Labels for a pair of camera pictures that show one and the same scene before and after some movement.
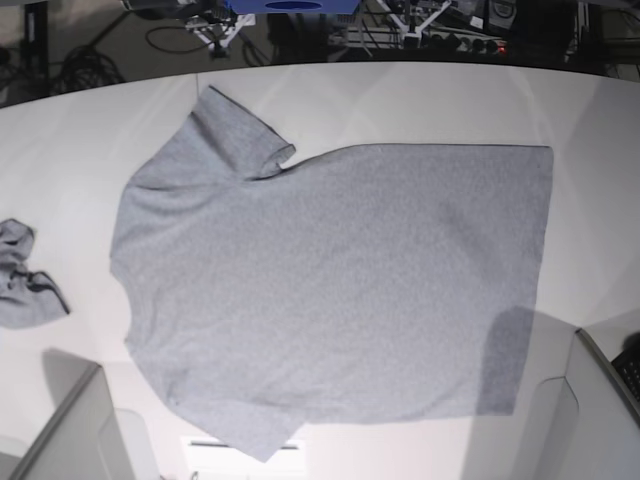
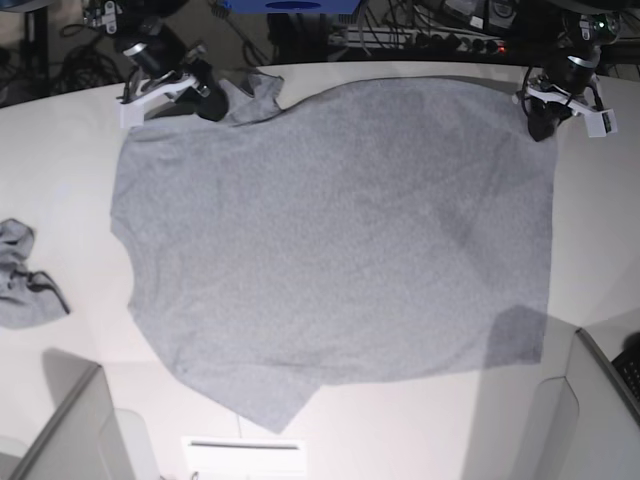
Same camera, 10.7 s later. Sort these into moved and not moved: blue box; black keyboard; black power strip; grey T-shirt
Moved: grey T-shirt
Not moved: black power strip; blue box; black keyboard
